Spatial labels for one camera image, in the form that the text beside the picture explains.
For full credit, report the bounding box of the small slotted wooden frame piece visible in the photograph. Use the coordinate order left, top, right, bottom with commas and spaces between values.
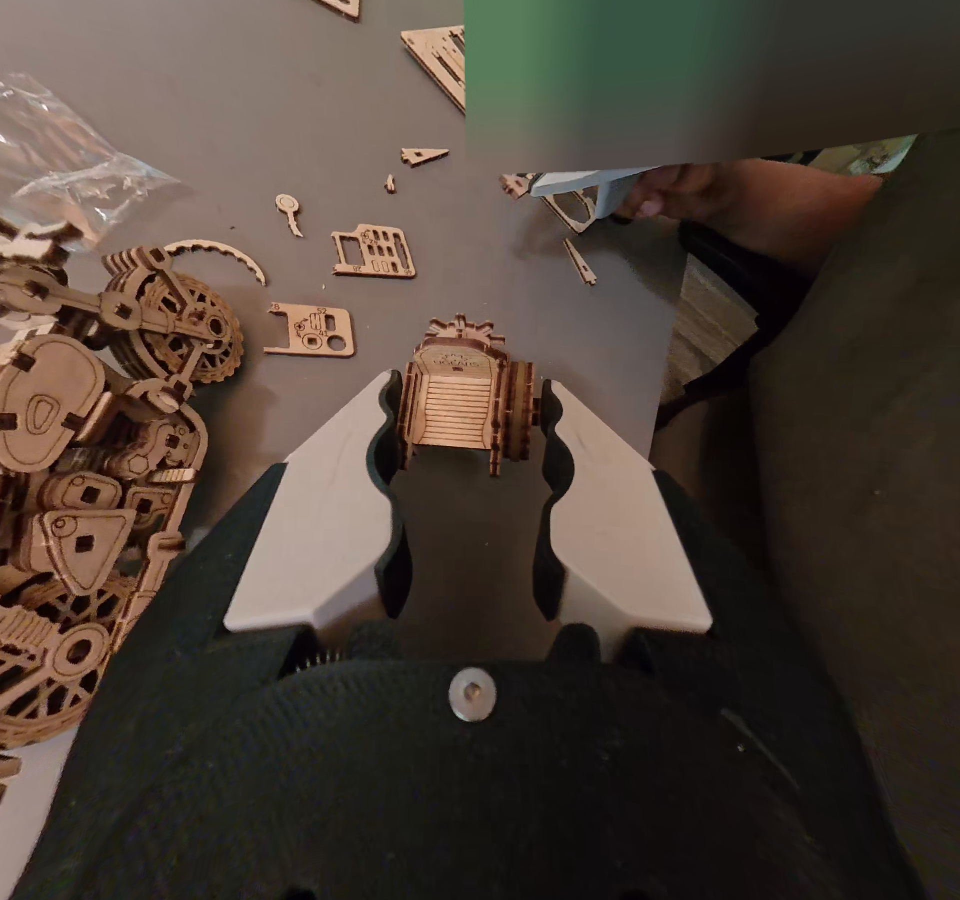
331, 222, 417, 280

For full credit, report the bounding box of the person's right forearm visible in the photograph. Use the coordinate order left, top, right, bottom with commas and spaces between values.
678, 157, 886, 259

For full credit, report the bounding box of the thin pointed wooden piece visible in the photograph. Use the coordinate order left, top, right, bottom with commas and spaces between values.
562, 237, 599, 287

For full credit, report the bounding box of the looped wooden frame piece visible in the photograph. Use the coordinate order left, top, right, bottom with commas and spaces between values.
541, 191, 601, 235

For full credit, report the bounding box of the person's right hand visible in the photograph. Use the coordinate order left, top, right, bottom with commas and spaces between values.
618, 163, 726, 222

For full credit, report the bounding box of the small clear plastic bag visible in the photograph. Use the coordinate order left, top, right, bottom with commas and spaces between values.
0, 72, 183, 250

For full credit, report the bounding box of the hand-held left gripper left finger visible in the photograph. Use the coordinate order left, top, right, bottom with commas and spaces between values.
223, 369, 414, 633

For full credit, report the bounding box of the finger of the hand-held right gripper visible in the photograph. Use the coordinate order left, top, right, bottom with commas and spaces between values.
528, 166, 663, 220

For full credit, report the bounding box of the wooden motorcycle model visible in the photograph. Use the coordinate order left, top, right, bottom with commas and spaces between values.
0, 219, 246, 752

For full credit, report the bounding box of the square wooden piece with holes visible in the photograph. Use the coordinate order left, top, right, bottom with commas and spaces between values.
263, 303, 354, 358

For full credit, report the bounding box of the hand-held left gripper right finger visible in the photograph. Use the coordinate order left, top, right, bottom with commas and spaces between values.
534, 379, 714, 638

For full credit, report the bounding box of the wooden slatted model sub-assembly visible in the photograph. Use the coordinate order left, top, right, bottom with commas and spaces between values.
396, 313, 543, 478

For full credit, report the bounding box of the curved toothed wooden piece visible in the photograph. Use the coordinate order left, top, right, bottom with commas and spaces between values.
162, 239, 268, 288

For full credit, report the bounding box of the long slotted wooden parts sheet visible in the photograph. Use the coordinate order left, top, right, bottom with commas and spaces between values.
400, 25, 467, 118

